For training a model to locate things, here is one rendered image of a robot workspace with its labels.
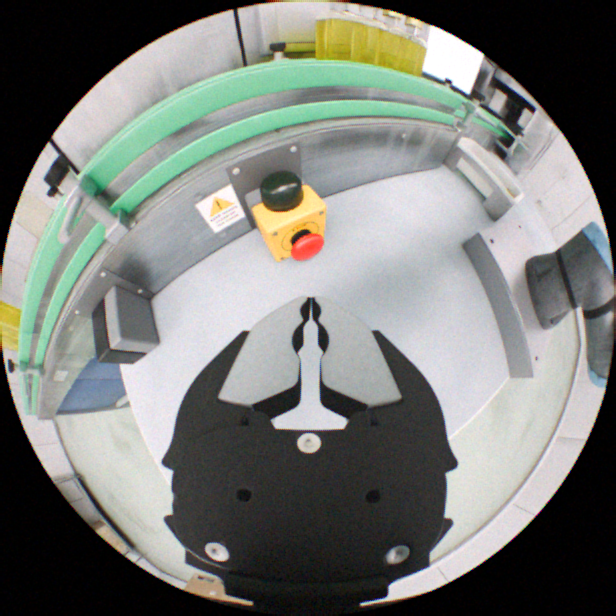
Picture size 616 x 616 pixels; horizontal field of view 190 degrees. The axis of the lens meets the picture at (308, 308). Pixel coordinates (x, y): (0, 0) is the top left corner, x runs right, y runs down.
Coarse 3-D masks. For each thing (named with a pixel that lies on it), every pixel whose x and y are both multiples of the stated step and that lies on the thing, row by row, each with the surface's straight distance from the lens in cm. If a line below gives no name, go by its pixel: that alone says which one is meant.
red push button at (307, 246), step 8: (304, 240) 20; (312, 240) 21; (320, 240) 21; (296, 248) 21; (304, 248) 21; (312, 248) 21; (320, 248) 23; (296, 256) 21; (304, 256) 22; (312, 256) 23
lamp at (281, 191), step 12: (264, 180) 21; (276, 180) 20; (288, 180) 20; (300, 180) 21; (264, 192) 20; (276, 192) 20; (288, 192) 20; (300, 192) 21; (264, 204) 21; (276, 204) 20; (288, 204) 20
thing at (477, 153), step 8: (464, 144) 67; (472, 144) 71; (472, 152) 72; (480, 152) 71; (480, 160) 71; (488, 160) 71; (488, 168) 71; (496, 168) 70; (496, 176) 70; (504, 176) 69; (504, 184) 70; (512, 184) 69; (504, 192) 54; (520, 192) 68; (512, 200) 54
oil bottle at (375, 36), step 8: (360, 16) 45; (368, 16) 46; (368, 24) 43; (376, 24) 44; (384, 24) 46; (368, 32) 43; (376, 32) 44; (384, 32) 46; (368, 40) 43; (376, 40) 44; (384, 40) 45; (368, 48) 43; (376, 48) 44; (384, 48) 45; (368, 56) 43; (376, 56) 44; (384, 56) 46; (376, 64) 44
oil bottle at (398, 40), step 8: (392, 24) 50; (392, 32) 47; (400, 32) 49; (392, 40) 47; (400, 40) 49; (408, 40) 51; (392, 48) 47; (400, 48) 49; (392, 56) 47; (400, 56) 49; (384, 64) 47; (392, 64) 48; (400, 64) 49
